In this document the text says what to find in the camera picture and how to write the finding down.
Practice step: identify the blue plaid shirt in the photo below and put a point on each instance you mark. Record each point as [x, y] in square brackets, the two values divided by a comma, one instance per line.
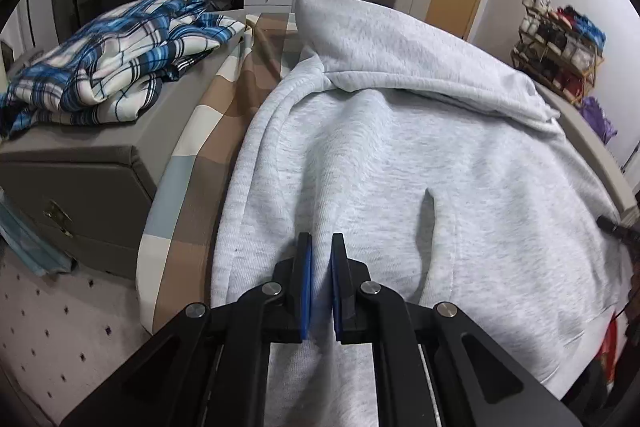
[112, 69]

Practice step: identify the bamboo shoe rack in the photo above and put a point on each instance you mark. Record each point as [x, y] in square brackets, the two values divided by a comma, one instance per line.
[559, 48]

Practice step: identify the checkered bed sheet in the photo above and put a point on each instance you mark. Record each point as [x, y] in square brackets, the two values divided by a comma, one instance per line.
[177, 244]

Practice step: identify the purple bag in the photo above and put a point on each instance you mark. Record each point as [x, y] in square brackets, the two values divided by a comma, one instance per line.
[592, 112]

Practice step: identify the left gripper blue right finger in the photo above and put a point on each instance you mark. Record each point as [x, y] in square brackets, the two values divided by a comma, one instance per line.
[434, 366]

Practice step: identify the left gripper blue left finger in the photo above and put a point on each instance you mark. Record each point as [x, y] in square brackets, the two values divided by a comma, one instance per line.
[208, 366]

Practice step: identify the light grey hoodie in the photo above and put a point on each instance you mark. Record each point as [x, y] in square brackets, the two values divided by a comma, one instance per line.
[448, 176]

